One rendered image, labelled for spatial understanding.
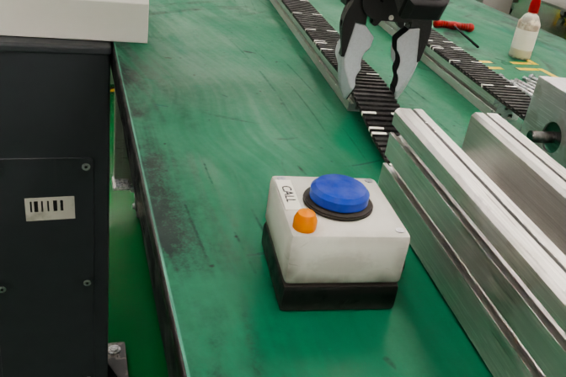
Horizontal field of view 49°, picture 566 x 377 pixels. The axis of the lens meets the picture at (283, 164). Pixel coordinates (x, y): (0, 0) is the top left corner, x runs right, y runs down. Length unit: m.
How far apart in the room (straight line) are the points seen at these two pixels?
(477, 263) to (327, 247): 0.10
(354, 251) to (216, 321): 0.10
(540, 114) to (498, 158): 0.17
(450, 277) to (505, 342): 0.07
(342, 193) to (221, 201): 0.15
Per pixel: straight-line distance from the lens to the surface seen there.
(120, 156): 1.86
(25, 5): 0.91
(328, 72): 0.85
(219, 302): 0.42
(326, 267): 0.40
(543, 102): 0.70
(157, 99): 0.72
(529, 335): 0.38
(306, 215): 0.38
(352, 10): 0.70
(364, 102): 0.71
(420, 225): 0.49
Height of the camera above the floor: 1.05
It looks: 26 degrees down
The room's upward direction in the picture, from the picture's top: 8 degrees clockwise
